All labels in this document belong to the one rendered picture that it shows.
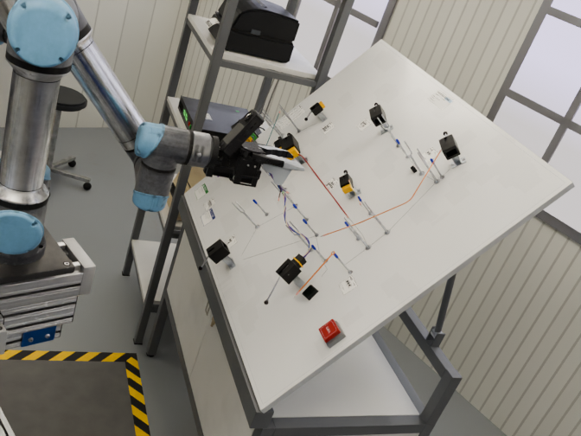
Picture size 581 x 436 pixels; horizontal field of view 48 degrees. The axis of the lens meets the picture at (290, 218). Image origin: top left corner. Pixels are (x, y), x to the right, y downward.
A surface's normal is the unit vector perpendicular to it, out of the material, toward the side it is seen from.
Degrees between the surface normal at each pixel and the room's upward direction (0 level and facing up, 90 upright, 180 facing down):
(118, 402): 0
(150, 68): 90
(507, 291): 90
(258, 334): 53
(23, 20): 82
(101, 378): 0
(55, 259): 0
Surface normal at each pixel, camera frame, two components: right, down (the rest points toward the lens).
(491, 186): -0.53, -0.60
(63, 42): 0.29, 0.40
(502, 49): -0.72, 0.10
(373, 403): 0.32, -0.84
